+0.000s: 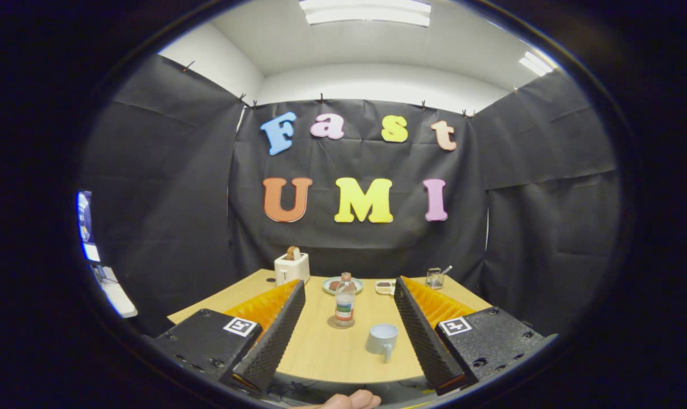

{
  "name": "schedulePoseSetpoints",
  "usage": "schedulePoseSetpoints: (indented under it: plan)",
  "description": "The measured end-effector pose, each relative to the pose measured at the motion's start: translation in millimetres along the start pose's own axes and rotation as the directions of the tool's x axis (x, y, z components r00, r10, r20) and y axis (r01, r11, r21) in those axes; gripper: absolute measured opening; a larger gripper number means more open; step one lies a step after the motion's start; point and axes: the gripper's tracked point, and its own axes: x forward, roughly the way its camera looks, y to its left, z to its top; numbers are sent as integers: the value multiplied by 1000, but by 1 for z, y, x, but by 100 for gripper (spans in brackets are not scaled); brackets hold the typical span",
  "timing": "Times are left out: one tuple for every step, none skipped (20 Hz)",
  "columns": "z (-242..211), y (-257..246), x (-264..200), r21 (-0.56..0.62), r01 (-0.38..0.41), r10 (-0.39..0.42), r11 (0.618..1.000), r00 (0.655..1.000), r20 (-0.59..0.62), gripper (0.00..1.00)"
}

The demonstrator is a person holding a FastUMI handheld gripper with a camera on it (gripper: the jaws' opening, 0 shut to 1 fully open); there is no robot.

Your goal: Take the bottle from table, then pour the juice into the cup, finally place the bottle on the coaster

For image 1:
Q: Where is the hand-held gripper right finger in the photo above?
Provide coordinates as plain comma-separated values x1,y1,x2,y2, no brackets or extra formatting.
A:
393,276,559,397

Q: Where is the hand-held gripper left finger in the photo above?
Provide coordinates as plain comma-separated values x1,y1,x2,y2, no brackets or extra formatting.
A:
150,278,307,393

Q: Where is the white cup with handle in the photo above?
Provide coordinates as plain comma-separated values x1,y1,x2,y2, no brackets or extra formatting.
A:
366,323,399,362

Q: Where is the clear plastic juice bottle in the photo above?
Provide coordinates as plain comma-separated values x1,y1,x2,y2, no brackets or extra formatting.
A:
334,272,357,328

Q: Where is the wooden table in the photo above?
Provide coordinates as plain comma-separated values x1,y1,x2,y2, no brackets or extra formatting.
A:
167,268,495,385

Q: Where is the white toaster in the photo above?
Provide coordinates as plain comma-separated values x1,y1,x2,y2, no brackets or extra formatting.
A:
274,253,311,286

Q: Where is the pale green plate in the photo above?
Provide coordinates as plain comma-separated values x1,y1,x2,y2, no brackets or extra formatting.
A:
322,276,364,295

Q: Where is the white ledge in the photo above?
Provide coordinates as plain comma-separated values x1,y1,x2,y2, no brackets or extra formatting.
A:
93,265,139,319

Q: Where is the blue white screen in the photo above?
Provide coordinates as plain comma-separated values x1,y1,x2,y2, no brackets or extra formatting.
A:
77,190,102,263

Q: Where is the small ceiling light panel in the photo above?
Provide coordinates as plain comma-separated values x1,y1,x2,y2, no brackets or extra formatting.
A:
518,51,555,77

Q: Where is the large ceiling light panel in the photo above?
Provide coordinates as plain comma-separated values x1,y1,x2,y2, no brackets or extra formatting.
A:
299,0,432,27

